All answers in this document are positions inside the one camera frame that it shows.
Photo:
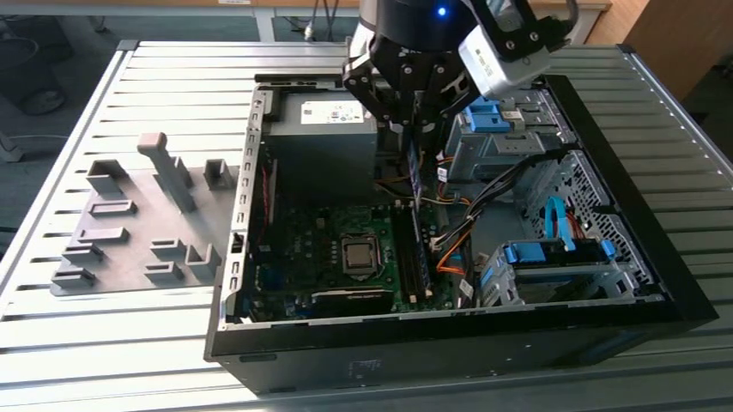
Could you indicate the black RAM slot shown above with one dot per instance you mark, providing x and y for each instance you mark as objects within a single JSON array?
[{"x": 403, "y": 257}]

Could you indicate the black graphics card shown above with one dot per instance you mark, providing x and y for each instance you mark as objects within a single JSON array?
[{"x": 351, "y": 300}]

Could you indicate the blue drive latch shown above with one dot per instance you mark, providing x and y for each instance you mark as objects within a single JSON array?
[{"x": 486, "y": 122}]

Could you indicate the black CPU socket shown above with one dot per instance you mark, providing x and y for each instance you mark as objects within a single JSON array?
[{"x": 360, "y": 275}]

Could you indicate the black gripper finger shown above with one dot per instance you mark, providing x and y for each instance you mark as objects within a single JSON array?
[
  {"x": 360, "y": 77},
  {"x": 457, "y": 92}
]

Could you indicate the black PC case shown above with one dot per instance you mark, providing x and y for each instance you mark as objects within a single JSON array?
[{"x": 457, "y": 356}]

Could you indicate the hard disk in blue carrier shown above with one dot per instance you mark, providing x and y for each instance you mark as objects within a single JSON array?
[{"x": 532, "y": 253}]

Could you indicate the grey power supply unit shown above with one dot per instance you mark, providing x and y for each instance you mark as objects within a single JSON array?
[{"x": 320, "y": 150}]

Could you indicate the green motherboard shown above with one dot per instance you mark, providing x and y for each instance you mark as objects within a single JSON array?
[{"x": 308, "y": 257}]

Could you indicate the silver CPU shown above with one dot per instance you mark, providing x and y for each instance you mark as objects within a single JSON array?
[{"x": 359, "y": 256}]

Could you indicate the black office chair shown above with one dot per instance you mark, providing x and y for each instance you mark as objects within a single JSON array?
[{"x": 33, "y": 64}]

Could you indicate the green RAM stick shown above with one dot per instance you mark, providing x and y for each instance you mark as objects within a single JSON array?
[{"x": 416, "y": 171}]

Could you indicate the grey parts rack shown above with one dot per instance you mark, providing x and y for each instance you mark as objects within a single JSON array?
[{"x": 142, "y": 201}]

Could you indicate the grey metal disk bay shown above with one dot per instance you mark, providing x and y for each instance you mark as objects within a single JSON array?
[{"x": 498, "y": 292}]

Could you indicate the grey metal drive cage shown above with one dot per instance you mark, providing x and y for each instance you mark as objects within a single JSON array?
[{"x": 503, "y": 150}]

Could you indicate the grey stand foot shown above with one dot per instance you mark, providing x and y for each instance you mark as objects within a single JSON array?
[{"x": 8, "y": 150}]

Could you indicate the white frame wooden desk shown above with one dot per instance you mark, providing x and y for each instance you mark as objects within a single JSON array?
[{"x": 584, "y": 26}]

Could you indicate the brown wooden cabinet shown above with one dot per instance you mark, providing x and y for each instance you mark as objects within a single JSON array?
[{"x": 675, "y": 43}]

